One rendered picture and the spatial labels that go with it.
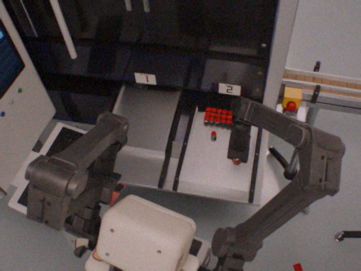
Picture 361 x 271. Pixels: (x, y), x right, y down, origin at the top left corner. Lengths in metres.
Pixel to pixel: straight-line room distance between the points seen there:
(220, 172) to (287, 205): 0.74
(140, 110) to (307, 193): 1.07
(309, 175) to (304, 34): 2.68
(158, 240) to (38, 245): 1.70
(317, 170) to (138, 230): 0.42
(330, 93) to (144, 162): 0.83
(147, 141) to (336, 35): 2.22
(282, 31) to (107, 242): 0.85
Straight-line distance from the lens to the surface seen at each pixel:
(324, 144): 0.82
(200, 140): 1.63
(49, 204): 0.82
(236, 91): 1.61
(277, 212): 0.88
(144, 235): 0.94
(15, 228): 2.67
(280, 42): 1.40
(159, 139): 1.65
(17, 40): 1.60
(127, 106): 1.76
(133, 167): 1.60
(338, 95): 1.79
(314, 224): 2.50
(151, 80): 1.66
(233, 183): 1.54
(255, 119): 1.09
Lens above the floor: 2.27
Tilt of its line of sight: 58 degrees down
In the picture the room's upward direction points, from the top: 6 degrees counter-clockwise
